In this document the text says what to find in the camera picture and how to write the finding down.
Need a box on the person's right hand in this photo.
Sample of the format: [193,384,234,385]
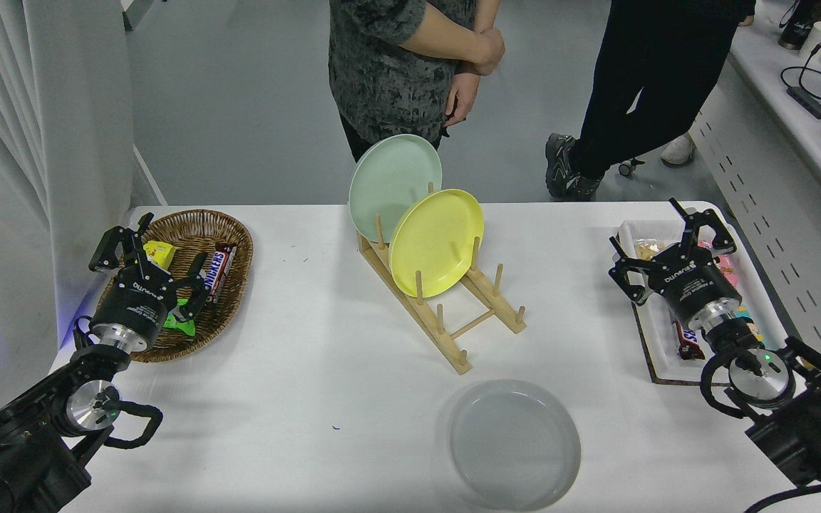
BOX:
[471,27,506,77]

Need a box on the pink snack packet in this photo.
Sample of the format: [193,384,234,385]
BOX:
[696,241,740,287]

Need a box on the green snack packet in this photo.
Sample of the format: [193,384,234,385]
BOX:
[161,298,197,337]

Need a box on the yellow snack packet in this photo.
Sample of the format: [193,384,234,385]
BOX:
[141,241,177,271]

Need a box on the black cable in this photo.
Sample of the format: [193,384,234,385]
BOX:
[780,41,821,104]

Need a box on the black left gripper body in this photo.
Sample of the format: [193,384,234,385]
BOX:
[98,269,177,336]

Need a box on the yellow plate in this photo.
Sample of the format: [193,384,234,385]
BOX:
[388,188,485,299]

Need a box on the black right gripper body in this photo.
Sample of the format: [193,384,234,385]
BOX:
[656,256,743,321]

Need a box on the white tray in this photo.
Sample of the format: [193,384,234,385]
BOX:
[617,214,789,385]

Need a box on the pale green plate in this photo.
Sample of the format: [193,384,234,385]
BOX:
[348,134,443,244]

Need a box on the wooden plate rack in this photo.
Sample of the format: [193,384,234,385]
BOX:
[357,182,527,375]

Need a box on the person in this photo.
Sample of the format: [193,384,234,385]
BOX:
[329,0,505,163]
[544,0,757,202]

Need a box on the grey plate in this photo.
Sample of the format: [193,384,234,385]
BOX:
[448,379,582,511]

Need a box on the Snickers bar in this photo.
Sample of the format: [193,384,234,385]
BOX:
[671,317,707,361]
[207,244,239,304]

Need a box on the black bottle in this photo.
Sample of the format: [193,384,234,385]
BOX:
[778,0,821,51]

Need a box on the person's foot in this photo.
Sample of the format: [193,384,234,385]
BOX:
[660,133,696,166]

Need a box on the brown wicker basket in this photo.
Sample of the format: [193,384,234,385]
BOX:
[95,209,254,364]

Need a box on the teal snack packet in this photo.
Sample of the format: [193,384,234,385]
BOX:
[735,305,768,346]

